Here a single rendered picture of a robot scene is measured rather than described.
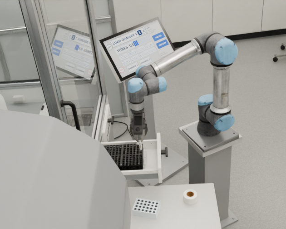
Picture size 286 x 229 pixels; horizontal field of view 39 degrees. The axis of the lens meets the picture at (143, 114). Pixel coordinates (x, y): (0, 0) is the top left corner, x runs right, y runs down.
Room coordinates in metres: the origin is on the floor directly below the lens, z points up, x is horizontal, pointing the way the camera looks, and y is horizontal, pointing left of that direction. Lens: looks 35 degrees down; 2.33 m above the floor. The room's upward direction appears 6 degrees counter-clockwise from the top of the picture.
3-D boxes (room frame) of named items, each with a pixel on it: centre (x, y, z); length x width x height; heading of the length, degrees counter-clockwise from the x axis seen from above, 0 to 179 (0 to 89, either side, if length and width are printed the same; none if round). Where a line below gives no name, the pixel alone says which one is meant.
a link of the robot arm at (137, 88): (1.70, 0.02, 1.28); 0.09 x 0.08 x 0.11; 109
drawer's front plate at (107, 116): (1.99, 0.22, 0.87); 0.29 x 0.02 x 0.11; 176
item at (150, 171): (1.67, 0.14, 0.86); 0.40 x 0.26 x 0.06; 86
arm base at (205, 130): (1.96, -0.39, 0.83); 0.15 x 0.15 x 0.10
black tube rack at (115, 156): (1.67, 0.13, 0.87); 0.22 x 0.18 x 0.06; 86
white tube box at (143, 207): (1.39, 0.03, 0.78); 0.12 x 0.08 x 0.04; 70
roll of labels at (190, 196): (1.43, -0.19, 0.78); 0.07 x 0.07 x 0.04
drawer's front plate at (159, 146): (1.65, -0.06, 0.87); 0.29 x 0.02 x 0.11; 176
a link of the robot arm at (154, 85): (1.75, -0.07, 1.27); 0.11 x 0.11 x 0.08; 19
